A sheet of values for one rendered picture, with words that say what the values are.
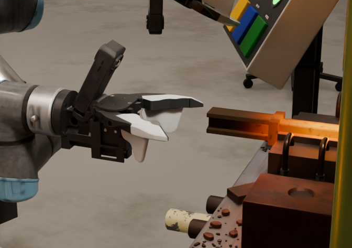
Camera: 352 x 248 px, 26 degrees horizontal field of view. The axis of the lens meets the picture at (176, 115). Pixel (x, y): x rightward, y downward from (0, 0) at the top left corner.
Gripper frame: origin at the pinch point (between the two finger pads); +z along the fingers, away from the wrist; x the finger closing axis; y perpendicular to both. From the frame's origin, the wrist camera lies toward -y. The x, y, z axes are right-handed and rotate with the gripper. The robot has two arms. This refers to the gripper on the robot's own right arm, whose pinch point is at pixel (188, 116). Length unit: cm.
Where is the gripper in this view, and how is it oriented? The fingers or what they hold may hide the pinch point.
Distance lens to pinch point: 108.4
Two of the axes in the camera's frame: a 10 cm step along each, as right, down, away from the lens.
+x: -3.5, 3.2, -8.8
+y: 0.0, 9.4, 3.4
